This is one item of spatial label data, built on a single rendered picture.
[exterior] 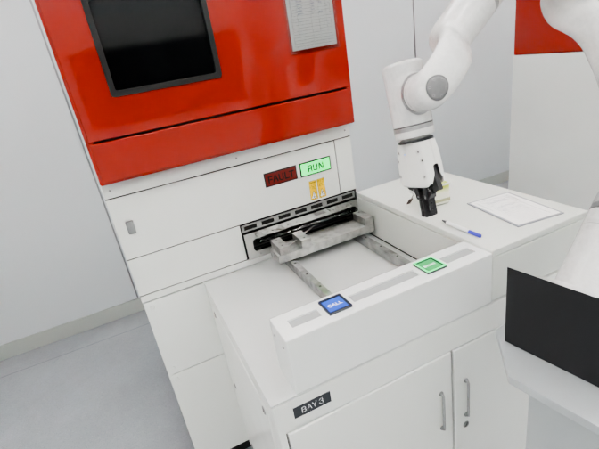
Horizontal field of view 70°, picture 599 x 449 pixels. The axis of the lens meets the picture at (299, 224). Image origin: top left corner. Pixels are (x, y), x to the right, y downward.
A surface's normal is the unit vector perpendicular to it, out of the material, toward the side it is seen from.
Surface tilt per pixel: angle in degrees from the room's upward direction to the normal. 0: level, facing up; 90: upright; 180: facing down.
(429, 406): 90
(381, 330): 90
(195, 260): 90
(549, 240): 90
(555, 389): 0
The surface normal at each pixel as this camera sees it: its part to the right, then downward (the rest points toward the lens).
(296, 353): 0.41, 0.30
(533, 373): -0.15, -0.91
